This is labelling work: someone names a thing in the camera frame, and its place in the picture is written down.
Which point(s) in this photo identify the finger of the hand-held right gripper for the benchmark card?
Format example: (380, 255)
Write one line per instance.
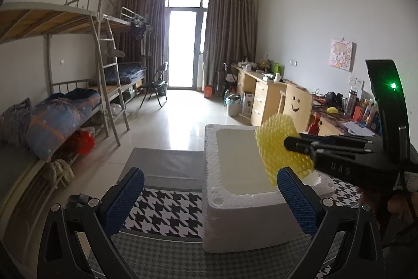
(297, 145)

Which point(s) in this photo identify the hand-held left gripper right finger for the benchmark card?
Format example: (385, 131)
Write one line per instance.
(297, 200)

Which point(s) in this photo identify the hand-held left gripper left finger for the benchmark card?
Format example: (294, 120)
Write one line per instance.
(125, 199)

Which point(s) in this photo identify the yellow foam fruit net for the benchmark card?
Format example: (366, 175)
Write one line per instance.
(272, 135)

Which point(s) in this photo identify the white foam box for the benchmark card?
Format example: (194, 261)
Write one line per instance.
(241, 164)

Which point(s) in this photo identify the person's right hand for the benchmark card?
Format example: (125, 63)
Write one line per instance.
(401, 207)

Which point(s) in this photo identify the white papers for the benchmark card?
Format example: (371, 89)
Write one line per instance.
(357, 128)

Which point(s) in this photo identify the houndstooth tablecloth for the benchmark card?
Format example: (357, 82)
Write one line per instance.
(166, 210)

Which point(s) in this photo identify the wooden chair with smiley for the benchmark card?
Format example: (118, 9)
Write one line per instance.
(295, 102)

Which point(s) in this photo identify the yellow object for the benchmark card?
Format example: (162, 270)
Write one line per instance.
(332, 110)

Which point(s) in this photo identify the row of toiletry bottles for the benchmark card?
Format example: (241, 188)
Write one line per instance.
(362, 110)

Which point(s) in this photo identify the black headphones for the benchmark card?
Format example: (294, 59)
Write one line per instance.
(333, 98)

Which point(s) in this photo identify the wooden desk with drawers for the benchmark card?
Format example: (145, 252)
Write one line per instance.
(264, 96)

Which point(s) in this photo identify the green and white box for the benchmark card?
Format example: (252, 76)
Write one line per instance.
(247, 105)

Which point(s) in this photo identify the beige cloth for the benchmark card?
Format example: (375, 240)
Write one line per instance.
(62, 171)

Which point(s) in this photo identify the red plastic bag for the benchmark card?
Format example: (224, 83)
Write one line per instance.
(83, 141)

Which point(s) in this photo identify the white bucket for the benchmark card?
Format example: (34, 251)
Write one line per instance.
(233, 106)

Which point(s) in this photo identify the green bag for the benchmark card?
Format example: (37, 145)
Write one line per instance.
(277, 68)

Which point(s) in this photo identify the black bag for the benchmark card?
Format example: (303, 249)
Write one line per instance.
(226, 79)

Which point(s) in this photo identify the blue plaid quilt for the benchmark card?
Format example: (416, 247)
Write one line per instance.
(62, 118)

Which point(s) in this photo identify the orange bag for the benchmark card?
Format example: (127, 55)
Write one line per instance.
(209, 92)

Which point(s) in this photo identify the black folding chair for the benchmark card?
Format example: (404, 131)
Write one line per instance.
(156, 83)

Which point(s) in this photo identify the blue bedding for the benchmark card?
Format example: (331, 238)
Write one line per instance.
(130, 71)

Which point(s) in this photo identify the grey patterned bag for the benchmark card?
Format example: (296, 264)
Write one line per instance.
(14, 123)

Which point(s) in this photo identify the brown curtain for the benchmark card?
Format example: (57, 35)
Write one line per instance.
(143, 14)
(228, 24)

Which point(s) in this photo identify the glass balcony door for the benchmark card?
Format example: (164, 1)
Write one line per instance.
(186, 37)

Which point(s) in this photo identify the dark hanging clothes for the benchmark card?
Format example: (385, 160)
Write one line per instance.
(138, 32)

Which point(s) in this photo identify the metal bunk bed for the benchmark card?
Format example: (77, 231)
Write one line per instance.
(39, 17)
(112, 22)

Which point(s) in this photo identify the small wall socket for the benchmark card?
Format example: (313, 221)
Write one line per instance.
(294, 63)

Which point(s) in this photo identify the double wall socket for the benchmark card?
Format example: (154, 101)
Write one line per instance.
(356, 82)

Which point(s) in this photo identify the pink wall poster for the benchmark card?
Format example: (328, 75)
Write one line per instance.
(341, 54)

